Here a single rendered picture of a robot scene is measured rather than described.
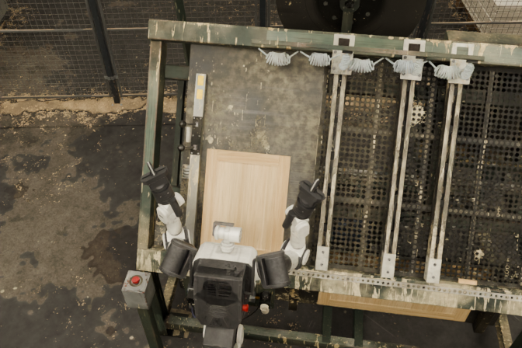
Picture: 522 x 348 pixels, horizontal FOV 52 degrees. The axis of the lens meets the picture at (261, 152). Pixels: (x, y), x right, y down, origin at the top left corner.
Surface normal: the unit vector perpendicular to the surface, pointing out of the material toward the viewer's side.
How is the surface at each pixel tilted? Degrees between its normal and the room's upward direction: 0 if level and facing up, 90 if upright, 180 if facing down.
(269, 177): 51
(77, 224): 0
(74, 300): 0
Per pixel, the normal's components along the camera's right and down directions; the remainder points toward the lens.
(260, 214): -0.11, 0.09
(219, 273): 0.05, -0.93
